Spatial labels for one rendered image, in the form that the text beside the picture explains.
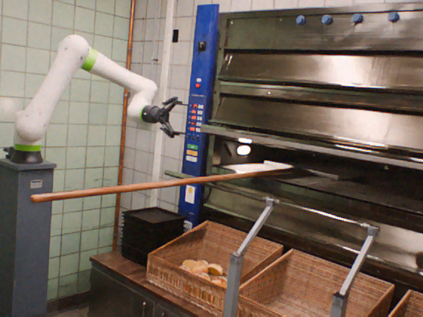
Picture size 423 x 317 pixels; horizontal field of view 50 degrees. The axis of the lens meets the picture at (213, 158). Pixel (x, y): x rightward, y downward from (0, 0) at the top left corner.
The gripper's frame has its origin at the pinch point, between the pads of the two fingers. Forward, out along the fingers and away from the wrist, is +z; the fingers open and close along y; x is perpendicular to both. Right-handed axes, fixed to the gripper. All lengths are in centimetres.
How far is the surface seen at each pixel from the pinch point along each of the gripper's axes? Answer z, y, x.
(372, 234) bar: 91, 34, -17
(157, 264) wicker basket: -15, 79, -5
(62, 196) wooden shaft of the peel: 8, 30, 66
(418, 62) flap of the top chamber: 84, -36, -57
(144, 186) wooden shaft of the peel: 7.8, 28.9, 27.5
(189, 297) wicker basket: 10, 88, -6
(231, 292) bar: 43, 69, 5
